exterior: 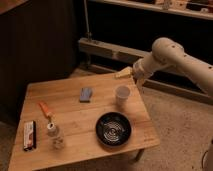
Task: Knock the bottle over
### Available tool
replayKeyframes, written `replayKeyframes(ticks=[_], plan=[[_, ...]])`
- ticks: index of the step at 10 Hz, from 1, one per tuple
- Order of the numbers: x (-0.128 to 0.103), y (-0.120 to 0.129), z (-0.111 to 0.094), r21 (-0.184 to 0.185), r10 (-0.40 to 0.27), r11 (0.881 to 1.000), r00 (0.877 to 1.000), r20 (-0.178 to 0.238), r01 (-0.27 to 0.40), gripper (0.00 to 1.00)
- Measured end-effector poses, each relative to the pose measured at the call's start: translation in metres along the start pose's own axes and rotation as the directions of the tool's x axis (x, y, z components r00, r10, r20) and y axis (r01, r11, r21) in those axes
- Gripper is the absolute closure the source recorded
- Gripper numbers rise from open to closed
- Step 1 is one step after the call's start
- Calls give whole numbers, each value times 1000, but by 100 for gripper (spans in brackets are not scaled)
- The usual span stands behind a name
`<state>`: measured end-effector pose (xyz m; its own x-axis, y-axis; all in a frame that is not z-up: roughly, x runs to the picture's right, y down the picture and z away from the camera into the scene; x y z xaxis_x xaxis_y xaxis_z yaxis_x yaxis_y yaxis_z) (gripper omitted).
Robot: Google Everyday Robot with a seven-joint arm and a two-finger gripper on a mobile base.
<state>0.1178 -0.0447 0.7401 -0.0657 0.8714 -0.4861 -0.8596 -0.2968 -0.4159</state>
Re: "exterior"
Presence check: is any clear plastic bottle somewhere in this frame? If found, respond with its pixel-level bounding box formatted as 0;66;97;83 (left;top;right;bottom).
47;122;65;149

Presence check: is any black white red box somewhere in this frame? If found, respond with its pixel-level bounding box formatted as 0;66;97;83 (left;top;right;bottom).
23;121;36;151

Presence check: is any orange handled tool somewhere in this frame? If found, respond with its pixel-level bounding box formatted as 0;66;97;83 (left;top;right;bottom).
39;102;53;122

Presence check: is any wooden shelf rail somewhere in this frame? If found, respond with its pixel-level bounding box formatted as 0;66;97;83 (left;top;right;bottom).
78;38;213;105

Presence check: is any blue sponge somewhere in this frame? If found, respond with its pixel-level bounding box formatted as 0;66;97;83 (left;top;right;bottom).
79;87;92;102

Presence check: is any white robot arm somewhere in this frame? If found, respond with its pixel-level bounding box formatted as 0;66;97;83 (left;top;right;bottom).
115;37;213;98

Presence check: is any black round bowl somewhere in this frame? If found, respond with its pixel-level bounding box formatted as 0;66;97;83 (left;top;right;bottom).
95;112;132;147

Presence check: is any metal pole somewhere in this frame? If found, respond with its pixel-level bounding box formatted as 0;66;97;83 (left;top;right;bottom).
83;0;92;41

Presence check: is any wooden table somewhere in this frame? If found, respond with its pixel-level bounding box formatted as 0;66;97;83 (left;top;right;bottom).
8;74;160;171

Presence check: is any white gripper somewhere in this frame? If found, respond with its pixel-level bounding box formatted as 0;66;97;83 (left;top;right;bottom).
115;59;153;94

